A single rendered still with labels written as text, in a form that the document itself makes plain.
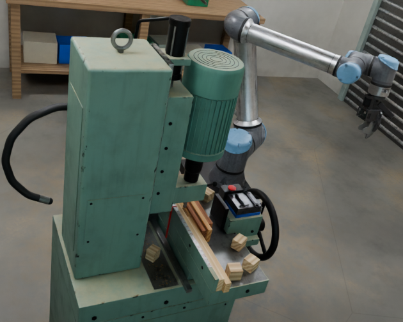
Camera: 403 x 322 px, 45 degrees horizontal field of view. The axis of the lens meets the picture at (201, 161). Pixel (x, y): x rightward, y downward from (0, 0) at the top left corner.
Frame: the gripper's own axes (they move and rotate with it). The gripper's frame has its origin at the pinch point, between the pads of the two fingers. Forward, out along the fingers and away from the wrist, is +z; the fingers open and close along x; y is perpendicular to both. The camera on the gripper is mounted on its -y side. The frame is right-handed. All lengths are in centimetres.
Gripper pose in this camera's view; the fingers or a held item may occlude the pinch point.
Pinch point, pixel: (368, 135)
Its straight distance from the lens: 236.9
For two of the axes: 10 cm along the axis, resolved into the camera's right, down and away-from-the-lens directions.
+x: 2.9, 4.6, -8.4
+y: -9.5, 0.0, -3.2
